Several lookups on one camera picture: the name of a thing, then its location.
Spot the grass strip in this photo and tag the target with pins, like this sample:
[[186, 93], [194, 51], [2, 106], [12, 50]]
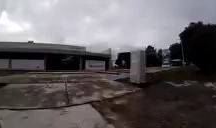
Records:
[[186, 75]]

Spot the dark stand of trees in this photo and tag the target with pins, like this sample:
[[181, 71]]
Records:
[[202, 46]]

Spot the low brick wall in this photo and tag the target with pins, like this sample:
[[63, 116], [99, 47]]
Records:
[[154, 76]]

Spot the grey stained concrete pavement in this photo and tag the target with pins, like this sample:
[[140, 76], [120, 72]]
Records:
[[42, 95]]

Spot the white upright stone slab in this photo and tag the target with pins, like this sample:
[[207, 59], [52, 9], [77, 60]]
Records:
[[137, 66]]

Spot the white vehicle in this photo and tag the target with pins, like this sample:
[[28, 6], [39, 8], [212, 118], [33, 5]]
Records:
[[166, 64]]

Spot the low flat-roofed building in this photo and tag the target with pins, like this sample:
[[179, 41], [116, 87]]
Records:
[[36, 53]]

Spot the dark boxy structure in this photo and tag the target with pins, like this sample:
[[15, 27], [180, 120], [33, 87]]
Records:
[[123, 60]]

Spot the dark trees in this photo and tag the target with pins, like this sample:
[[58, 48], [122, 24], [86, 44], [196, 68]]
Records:
[[152, 56]]

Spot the dark bare ground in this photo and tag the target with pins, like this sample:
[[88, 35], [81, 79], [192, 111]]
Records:
[[162, 106]]

